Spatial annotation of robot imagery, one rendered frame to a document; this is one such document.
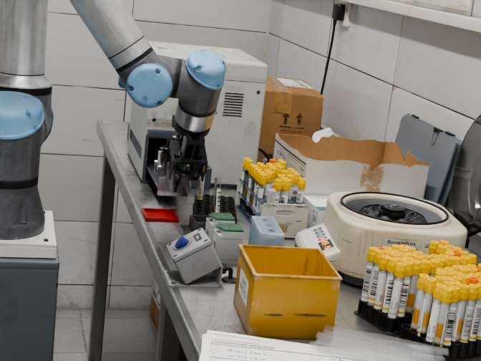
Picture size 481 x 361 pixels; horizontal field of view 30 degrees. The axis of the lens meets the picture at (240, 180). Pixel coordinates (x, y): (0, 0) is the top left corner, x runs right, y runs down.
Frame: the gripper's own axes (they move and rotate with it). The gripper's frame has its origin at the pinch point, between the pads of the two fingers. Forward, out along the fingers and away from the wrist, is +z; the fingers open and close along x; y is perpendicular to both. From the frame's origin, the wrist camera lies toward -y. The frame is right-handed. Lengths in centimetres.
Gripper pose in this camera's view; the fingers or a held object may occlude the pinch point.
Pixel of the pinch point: (175, 185)
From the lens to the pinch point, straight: 191.9
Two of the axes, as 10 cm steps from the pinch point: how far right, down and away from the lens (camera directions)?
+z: -2.2, 7.0, 6.8
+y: 1.5, 7.1, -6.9
